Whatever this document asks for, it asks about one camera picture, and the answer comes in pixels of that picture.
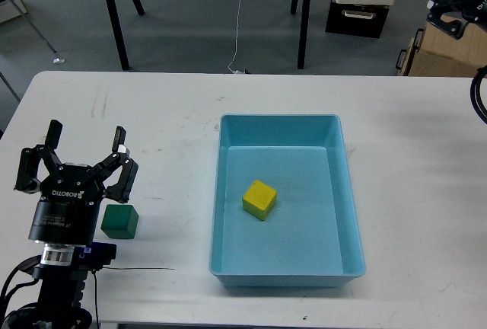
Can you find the cardboard box with handles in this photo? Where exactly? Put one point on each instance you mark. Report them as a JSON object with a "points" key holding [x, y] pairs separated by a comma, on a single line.
{"points": [[432, 53]]}

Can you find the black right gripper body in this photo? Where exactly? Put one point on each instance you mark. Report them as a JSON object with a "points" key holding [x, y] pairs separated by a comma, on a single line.
{"points": [[474, 11]]}

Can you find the wooden cabinet at left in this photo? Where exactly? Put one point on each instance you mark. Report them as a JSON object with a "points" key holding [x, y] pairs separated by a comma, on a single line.
{"points": [[11, 9]]}

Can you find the yellow wooden block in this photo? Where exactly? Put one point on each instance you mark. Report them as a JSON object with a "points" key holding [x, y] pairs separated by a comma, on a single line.
{"points": [[259, 199]]}

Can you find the green wooden block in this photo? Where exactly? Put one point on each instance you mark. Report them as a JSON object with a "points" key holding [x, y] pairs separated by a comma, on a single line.
{"points": [[119, 221]]}

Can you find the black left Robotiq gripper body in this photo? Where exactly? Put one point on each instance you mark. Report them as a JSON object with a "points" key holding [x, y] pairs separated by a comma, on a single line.
{"points": [[68, 207]]}

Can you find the black right trestle legs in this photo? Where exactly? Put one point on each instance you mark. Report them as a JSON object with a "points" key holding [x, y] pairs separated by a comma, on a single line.
{"points": [[302, 43]]}

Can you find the light blue plastic bin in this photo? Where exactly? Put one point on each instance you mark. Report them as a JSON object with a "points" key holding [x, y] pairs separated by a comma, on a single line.
{"points": [[311, 237]]}

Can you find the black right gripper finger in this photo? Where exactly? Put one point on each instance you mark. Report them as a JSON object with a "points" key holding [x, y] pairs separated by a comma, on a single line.
{"points": [[437, 8]]}

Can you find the black storage box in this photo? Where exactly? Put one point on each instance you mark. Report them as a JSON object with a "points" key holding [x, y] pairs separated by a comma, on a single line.
{"points": [[356, 20]]}

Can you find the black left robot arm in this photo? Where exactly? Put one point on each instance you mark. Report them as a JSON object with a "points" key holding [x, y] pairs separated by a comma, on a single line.
{"points": [[60, 271]]}

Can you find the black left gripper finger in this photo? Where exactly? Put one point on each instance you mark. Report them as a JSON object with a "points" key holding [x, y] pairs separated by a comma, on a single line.
{"points": [[119, 159], [30, 159]]}

